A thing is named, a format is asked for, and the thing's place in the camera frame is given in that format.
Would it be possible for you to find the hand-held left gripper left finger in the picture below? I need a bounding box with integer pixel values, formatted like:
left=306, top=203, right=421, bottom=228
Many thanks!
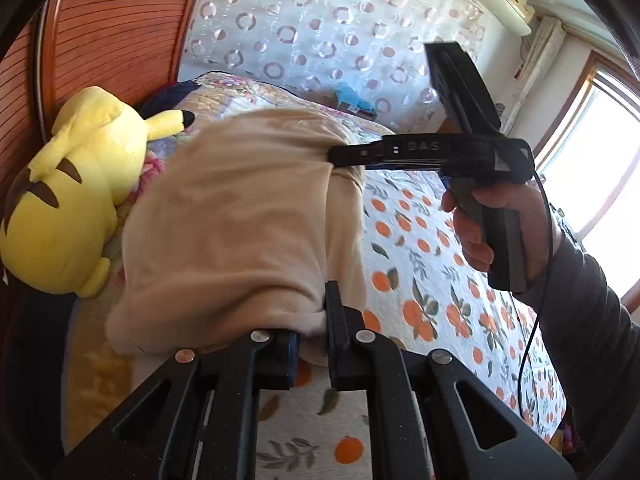
left=55, top=327, right=303, bottom=480

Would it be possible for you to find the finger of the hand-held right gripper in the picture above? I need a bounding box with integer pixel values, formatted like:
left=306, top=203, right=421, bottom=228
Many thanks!
left=327, top=136, right=396, bottom=170

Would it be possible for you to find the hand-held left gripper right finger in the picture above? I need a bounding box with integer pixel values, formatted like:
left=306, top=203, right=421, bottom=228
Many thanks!
left=325, top=280, right=576, bottom=480

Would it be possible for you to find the beige printed t-shirt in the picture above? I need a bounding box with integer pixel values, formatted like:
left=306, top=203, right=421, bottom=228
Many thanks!
left=105, top=109, right=396, bottom=366

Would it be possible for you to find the person's right forearm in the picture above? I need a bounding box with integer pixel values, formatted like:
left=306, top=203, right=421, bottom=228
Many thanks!
left=520, top=220, right=640, bottom=466

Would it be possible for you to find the person's right hand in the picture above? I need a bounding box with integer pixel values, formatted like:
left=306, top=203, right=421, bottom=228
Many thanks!
left=440, top=179, right=557, bottom=287

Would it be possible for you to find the blue cloth bundle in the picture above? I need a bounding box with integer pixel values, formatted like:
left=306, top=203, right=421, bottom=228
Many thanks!
left=334, top=81, right=377, bottom=115

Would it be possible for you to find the orange fruit print bed sheet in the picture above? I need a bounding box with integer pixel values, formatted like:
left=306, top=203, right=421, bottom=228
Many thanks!
left=255, top=167, right=568, bottom=480

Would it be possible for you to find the white window curtain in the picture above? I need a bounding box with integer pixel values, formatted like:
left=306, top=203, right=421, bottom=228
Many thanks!
left=500, top=15, right=566, bottom=133

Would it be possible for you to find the window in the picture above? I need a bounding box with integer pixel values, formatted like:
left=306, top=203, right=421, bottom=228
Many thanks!
left=532, top=52, right=640, bottom=306

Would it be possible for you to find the pink floral quilt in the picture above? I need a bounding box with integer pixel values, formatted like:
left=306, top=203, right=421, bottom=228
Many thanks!
left=115, top=71, right=396, bottom=281

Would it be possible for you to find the sheer circle-patterned curtain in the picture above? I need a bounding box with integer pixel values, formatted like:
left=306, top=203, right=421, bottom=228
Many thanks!
left=177, top=0, right=488, bottom=126

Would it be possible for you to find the yellow floral blanket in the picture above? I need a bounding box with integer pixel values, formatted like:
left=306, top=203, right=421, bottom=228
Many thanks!
left=65, top=300, right=166, bottom=456

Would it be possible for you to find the bed with floral quilt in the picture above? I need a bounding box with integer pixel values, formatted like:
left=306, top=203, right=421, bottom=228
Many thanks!
left=140, top=82, right=201, bottom=116

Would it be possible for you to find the yellow plush toy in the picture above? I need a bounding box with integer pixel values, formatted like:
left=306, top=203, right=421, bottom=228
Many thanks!
left=0, top=86, right=196, bottom=300

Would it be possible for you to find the brown slatted wooden wardrobe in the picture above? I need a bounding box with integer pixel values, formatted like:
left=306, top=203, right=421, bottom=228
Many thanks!
left=0, top=0, right=213, bottom=186

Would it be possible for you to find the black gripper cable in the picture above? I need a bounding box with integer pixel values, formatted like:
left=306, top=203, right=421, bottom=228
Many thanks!
left=516, top=167, right=557, bottom=428

